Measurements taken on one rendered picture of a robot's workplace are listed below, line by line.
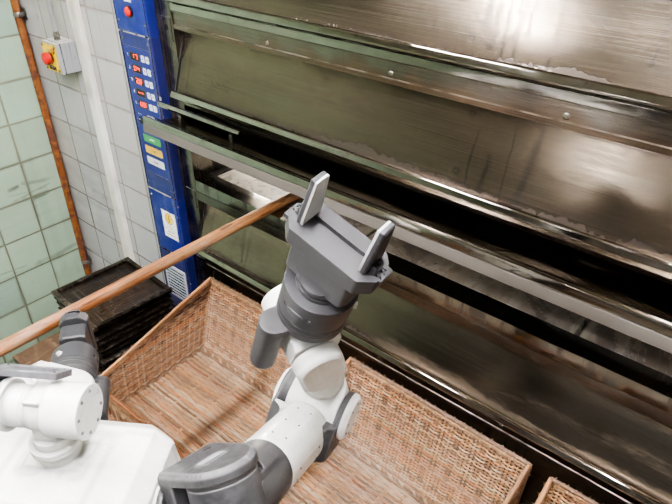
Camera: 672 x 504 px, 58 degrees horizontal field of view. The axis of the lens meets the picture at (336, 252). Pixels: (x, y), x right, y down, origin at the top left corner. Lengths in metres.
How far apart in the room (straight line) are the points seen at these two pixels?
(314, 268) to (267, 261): 1.19
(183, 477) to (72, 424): 0.14
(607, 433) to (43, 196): 2.22
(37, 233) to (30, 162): 0.31
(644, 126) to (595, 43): 0.15
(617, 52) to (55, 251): 2.37
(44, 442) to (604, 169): 0.95
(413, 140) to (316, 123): 0.27
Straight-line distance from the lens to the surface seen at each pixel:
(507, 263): 1.12
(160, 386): 2.09
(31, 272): 2.88
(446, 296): 1.43
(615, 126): 1.12
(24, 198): 2.74
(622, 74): 1.08
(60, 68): 2.29
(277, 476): 0.84
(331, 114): 1.44
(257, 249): 1.86
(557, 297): 1.10
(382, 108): 1.36
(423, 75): 1.26
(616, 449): 1.45
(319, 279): 0.65
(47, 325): 1.43
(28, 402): 0.80
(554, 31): 1.12
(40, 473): 0.87
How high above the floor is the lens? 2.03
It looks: 33 degrees down
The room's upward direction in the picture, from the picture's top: straight up
